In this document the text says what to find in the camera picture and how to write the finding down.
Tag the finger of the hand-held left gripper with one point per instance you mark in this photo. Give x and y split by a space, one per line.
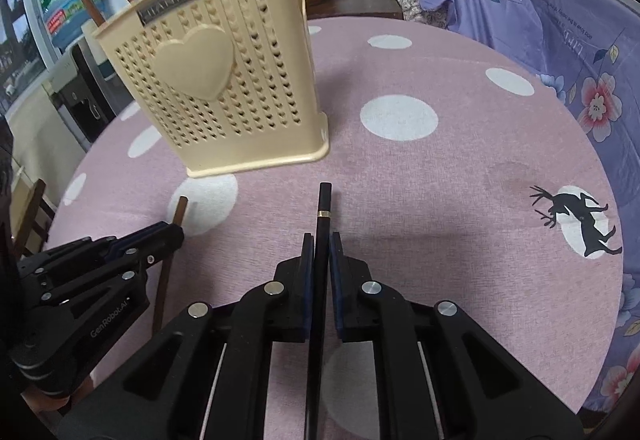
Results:
90 250
100 320

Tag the black chopstick gold band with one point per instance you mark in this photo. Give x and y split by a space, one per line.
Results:
320 240

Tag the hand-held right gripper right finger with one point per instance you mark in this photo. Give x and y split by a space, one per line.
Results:
342 280

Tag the beige perforated utensil holder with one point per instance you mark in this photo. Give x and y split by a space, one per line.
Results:
260 84

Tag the wooden chair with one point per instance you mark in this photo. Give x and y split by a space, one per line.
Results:
32 215

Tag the grey water dispenser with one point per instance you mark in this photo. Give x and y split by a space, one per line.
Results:
85 94

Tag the dark wooden cabinet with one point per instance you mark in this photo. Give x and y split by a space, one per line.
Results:
355 7

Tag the purple floral cloth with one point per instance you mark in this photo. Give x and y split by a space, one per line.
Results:
550 19

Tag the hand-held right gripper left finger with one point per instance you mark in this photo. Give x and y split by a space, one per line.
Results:
300 280

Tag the glass door with frame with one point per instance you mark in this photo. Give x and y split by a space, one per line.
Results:
20 44

